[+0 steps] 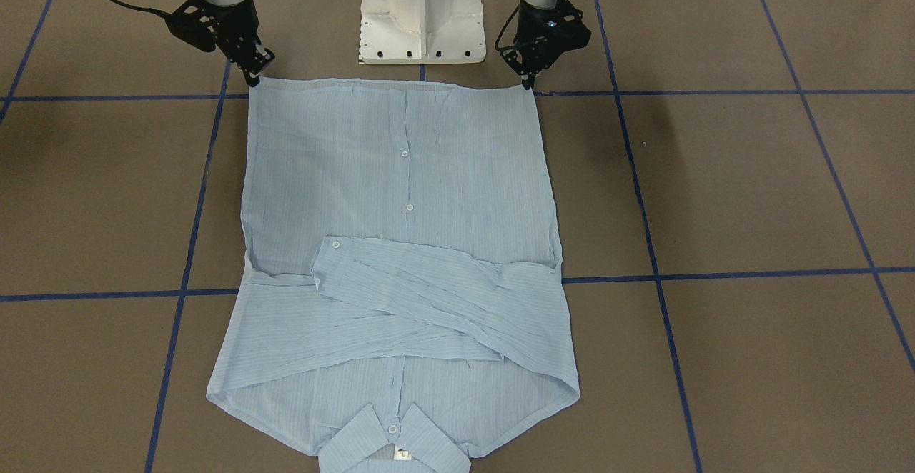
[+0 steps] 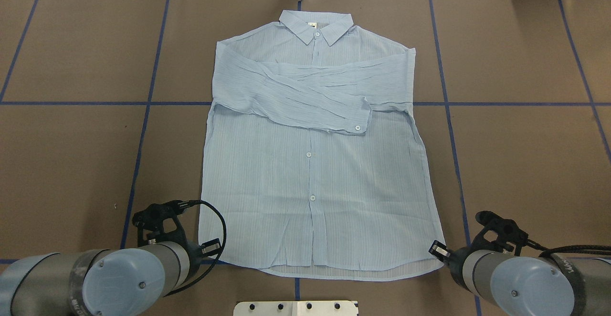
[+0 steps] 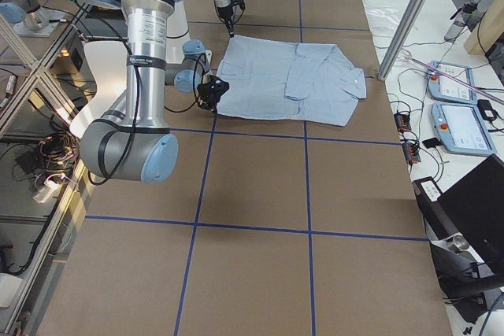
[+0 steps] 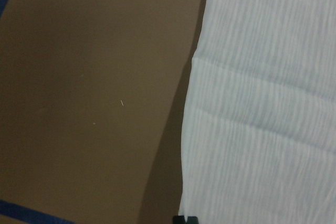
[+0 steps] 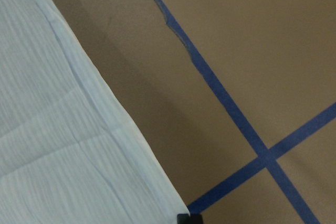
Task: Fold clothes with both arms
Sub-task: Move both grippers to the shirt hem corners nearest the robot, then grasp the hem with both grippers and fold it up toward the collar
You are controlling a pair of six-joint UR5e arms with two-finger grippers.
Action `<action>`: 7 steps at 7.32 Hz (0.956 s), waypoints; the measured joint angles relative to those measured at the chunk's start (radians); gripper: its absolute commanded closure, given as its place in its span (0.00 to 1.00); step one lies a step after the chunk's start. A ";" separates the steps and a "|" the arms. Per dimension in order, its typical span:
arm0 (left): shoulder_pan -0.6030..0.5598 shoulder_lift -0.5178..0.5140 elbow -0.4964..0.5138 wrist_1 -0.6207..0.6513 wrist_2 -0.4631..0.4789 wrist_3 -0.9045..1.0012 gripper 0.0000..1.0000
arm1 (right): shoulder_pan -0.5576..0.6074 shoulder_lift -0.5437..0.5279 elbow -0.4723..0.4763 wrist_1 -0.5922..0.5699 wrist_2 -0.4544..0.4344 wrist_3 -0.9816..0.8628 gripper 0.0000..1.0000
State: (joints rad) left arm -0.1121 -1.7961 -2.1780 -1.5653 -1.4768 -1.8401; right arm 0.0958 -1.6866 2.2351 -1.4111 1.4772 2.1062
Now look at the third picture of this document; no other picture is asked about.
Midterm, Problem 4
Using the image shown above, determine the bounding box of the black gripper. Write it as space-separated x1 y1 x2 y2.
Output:
217 5 235 38
197 80 229 114

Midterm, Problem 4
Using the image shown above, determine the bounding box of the light blue button-up shirt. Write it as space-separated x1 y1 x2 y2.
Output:
217 35 367 127

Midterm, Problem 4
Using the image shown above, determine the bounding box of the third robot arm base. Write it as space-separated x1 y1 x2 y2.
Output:
1 0 67 37

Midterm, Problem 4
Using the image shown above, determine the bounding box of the white paper sheet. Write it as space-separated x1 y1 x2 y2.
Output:
69 41 131 143

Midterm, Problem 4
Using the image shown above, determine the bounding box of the clear plastic bag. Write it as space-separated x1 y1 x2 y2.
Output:
365 6 402 37

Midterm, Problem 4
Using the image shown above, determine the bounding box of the pink reacher grabber stick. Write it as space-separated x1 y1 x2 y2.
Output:
397 48 503 105

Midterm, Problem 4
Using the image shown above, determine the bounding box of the far teach pendant tablet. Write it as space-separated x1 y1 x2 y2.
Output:
428 61 477 105

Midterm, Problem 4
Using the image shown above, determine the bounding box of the teach pendant tablet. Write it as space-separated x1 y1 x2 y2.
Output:
428 61 477 105
431 102 497 157

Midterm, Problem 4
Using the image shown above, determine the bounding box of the near teach pendant tablet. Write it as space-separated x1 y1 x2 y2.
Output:
431 102 497 157

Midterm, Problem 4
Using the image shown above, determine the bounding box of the black laptop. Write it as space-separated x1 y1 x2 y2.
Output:
438 154 503 273

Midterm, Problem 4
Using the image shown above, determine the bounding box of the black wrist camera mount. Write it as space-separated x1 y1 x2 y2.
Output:
231 0 246 11

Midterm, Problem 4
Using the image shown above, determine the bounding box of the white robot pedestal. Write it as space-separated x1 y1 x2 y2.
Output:
165 1 191 86

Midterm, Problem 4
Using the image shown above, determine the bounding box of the tangled cables bundle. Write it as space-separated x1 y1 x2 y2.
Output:
11 133 86 195

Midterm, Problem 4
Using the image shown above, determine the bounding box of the aluminium frame post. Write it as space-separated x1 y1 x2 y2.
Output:
377 0 426 81

